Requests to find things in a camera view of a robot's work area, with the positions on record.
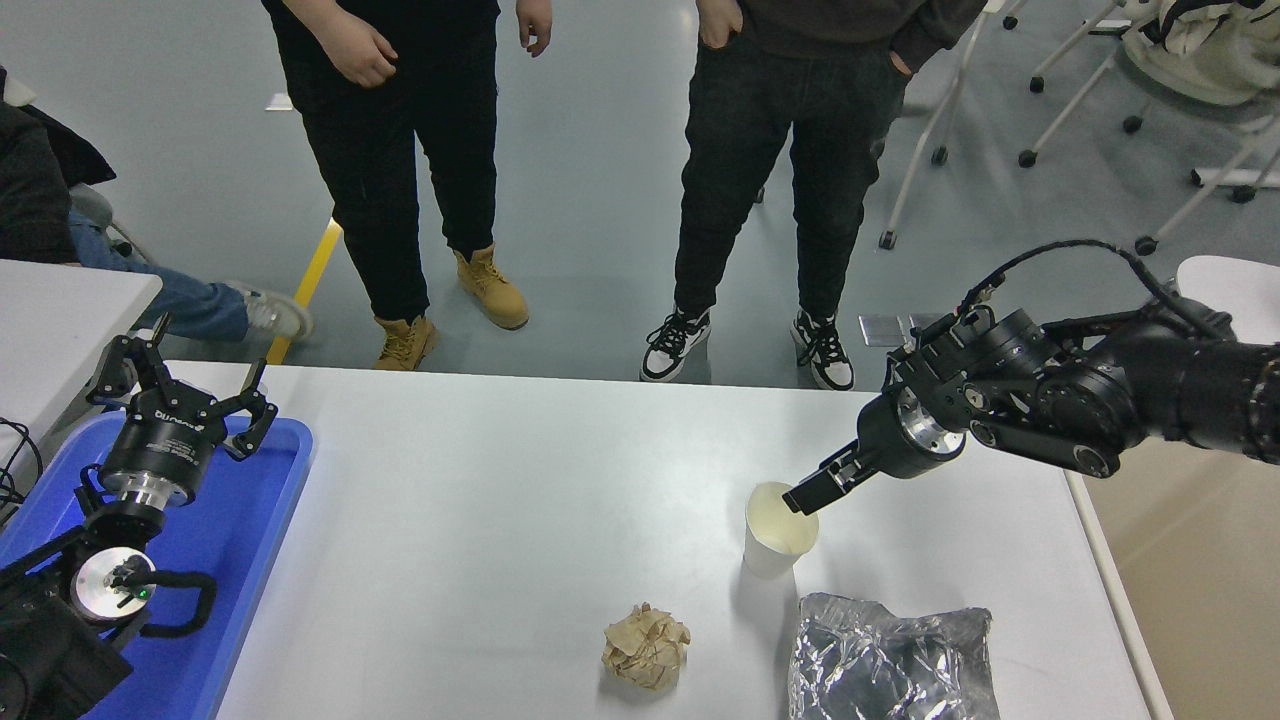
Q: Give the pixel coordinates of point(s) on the person's right hand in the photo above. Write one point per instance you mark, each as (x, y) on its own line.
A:
(358, 50)
(718, 22)

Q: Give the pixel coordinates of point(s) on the cream jacket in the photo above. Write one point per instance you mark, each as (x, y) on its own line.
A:
(1220, 50)

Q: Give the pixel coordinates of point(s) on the white paper scrap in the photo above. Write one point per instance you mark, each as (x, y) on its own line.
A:
(280, 101)

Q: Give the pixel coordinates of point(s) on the white paper cup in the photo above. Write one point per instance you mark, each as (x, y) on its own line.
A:
(765, 555)

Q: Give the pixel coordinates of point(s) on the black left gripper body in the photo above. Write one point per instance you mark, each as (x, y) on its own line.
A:
(160, 445)

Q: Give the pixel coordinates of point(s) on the white wheeled chair frame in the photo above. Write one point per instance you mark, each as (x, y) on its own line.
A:
(887, 240)

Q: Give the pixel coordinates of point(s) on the white wheeled table frame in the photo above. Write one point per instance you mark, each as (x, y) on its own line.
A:
(1147, 245)

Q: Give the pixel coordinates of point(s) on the crumpled tan paper ball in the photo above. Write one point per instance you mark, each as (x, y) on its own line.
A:
(647, 650)

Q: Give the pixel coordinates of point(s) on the metal floor outlet plate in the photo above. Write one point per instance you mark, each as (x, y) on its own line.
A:
(930, 320)
(880, 330)

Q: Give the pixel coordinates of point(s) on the white wheeled chair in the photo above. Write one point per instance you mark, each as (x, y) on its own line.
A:
(1028, 159)
(1038, 87)

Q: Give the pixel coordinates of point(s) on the blue plastic tray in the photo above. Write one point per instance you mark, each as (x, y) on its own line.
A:
(240, 540)

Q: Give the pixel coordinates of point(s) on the large pale bin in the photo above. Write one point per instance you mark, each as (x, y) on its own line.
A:
(1200, 580)

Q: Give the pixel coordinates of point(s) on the person's left hand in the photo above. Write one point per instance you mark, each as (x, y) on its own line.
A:
(535, 22)

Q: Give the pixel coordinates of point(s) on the white rounded side table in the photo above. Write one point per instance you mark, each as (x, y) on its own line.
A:
(1240, 290)

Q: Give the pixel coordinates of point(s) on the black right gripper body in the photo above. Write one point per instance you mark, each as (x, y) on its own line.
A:
(885, 450)

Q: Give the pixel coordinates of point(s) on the grey wheeled chair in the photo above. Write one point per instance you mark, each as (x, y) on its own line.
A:
(90, 205)

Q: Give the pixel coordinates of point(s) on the person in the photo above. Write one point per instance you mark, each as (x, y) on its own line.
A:
(400, 150)
(30, 190)
(760, 150)

